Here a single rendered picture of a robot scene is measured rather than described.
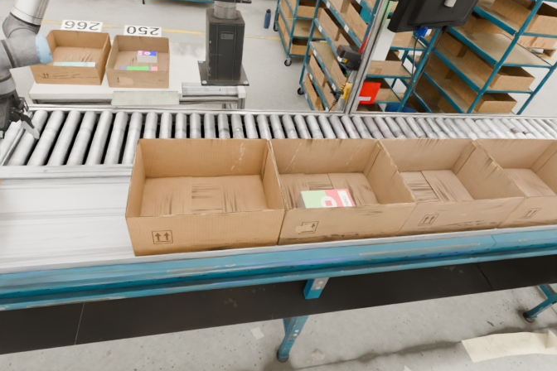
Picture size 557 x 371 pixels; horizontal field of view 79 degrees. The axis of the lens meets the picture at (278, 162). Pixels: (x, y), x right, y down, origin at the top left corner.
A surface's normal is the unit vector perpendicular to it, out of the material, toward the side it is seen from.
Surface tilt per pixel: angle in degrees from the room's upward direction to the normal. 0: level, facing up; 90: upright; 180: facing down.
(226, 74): 90
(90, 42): 89
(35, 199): 0
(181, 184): 2
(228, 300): 0
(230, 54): 90
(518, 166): 89
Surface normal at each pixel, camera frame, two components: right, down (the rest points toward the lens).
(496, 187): -0.97, 0.00
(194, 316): 0.15, -0.72
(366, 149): 0.17, 0.69
